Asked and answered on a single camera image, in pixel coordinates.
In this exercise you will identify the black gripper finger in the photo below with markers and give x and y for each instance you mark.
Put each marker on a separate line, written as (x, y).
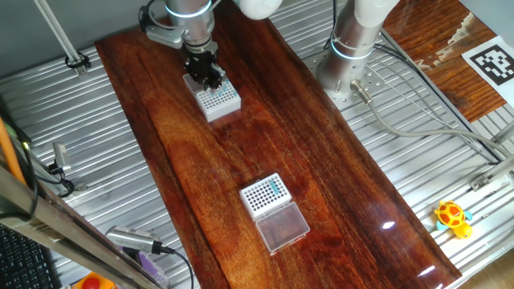
(217, 79)
(205, 83)

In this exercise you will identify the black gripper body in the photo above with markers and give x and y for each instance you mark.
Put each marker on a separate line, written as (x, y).
(201, 64)

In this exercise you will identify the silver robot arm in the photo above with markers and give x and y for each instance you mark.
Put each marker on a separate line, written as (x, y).
(353, 48)

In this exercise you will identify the white pipette tip holder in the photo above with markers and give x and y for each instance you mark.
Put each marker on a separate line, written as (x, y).
(279, 229)
(223, 110)

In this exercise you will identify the purple pipette tip box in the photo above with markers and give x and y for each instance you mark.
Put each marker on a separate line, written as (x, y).
(154, 269)

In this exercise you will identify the large brown wooden board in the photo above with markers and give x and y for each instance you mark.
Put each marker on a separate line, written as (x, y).
(225, 160)

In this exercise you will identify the black pole clamp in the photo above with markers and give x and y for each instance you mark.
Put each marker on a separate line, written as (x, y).
(78, 63)

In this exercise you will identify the aluminium pole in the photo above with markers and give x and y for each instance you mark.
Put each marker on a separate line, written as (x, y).
(60, 36)

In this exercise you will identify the orange tube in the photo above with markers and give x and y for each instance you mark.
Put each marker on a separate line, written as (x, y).
(10, 156)

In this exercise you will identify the orange box red button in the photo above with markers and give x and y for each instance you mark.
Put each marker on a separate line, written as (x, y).
(92, 282)

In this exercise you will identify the worn brown wooden board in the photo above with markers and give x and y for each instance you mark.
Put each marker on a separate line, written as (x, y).
(462, 88)

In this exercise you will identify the black keyboard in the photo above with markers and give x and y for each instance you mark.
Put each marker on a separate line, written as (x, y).
(24, 261)

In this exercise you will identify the yellow orange toy turtle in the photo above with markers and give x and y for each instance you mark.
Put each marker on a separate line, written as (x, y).
(451, 216)

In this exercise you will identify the white fiducial tag paper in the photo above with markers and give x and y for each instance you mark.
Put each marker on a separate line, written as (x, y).
(494, 64)

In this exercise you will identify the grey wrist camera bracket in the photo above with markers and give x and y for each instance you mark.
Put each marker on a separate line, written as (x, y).
(164, 37)

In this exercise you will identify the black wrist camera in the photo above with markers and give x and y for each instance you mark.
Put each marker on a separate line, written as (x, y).
(144, 18)

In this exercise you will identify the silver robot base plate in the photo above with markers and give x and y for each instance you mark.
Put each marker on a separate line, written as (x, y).
(373, 80)

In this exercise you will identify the small silver mounted camera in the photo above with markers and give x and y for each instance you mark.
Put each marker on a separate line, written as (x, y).
(61, 156)

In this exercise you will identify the silver depth camera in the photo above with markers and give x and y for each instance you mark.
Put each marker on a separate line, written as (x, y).
(132, 239)

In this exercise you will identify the steel frame beam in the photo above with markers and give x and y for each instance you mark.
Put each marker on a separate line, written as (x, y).
(60, 229)

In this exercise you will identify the aluminium profile bracket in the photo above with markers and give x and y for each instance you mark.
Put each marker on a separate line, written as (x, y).
(494, 172)

